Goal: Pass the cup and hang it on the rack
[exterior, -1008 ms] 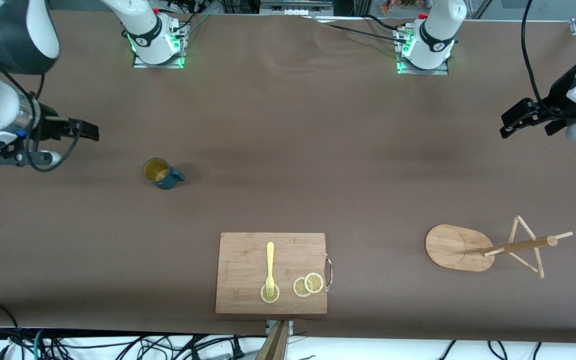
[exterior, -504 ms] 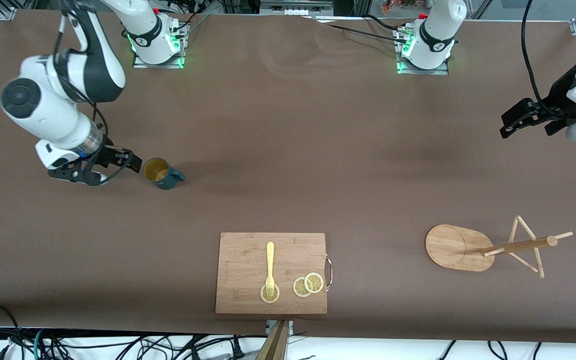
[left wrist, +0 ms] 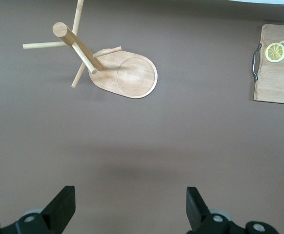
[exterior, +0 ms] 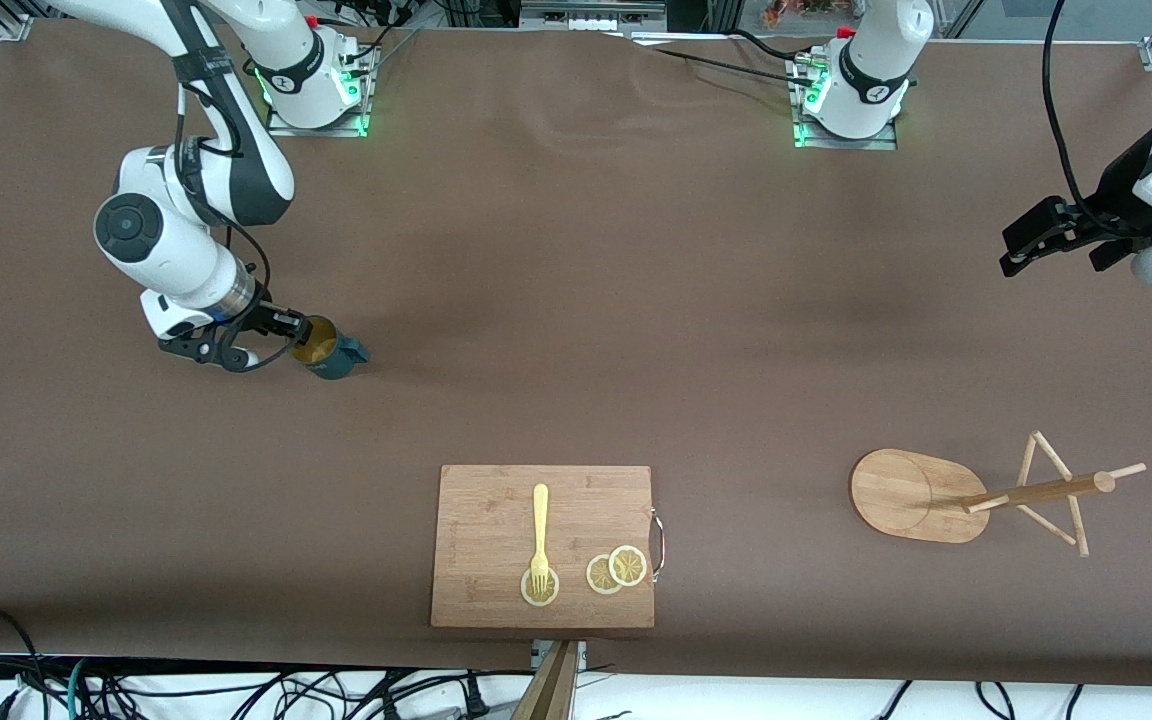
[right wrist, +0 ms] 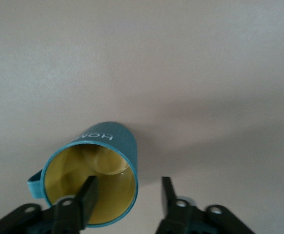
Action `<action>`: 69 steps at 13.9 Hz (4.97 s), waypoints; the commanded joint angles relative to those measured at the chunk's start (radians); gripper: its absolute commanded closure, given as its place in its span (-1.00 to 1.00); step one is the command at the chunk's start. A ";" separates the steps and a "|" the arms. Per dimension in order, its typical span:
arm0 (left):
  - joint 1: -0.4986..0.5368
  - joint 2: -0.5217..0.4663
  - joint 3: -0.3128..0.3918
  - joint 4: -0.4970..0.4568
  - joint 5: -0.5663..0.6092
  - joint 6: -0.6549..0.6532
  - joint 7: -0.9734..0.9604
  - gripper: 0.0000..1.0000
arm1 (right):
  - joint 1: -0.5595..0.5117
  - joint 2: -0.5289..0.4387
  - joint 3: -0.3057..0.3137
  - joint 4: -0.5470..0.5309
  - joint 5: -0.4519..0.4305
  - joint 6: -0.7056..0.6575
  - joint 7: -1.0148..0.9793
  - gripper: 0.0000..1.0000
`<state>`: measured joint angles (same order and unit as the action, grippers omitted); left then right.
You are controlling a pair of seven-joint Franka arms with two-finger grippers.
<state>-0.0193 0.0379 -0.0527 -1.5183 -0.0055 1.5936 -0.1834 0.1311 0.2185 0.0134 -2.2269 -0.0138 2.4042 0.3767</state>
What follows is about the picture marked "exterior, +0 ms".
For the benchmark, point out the wooden stick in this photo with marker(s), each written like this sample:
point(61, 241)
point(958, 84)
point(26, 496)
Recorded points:
point(548, 695)

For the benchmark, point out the small metal bracket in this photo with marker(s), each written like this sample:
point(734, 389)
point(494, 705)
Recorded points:
point(539, 652)

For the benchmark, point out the yellow plastic fork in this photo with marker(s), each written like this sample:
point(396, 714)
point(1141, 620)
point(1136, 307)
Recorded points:
point(540, 520)

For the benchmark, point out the wooden mug rack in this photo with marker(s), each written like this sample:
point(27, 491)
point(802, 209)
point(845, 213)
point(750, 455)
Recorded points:
point(906, 495)

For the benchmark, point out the brown table cover sheet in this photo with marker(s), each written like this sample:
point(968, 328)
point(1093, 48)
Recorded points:
point(576, 250)

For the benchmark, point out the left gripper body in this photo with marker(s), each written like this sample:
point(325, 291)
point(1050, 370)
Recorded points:
point(1116, 192)

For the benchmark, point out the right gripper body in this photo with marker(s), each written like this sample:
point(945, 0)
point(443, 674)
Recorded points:
point(264, 315)

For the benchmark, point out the grey power strip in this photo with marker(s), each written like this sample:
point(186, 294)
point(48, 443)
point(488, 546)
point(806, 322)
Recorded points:
point(591, 15)

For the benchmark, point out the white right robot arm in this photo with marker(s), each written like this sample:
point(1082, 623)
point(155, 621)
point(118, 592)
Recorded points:
point(166, 240)

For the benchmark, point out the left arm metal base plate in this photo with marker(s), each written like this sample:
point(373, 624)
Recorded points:
point(876, 143)

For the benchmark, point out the lemon slice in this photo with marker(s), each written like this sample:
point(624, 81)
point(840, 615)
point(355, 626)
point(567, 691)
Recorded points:
point(526, 592)
point(628, 565)
point(596, 578)

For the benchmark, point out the bamboo cutting board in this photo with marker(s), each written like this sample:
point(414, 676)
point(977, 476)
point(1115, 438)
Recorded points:
point(496, 540)

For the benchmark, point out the teal ceramic mug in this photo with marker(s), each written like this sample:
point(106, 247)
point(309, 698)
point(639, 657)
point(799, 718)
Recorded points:
point(336, 362)

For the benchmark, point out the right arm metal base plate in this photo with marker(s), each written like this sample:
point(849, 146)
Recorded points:
point(326, 132)

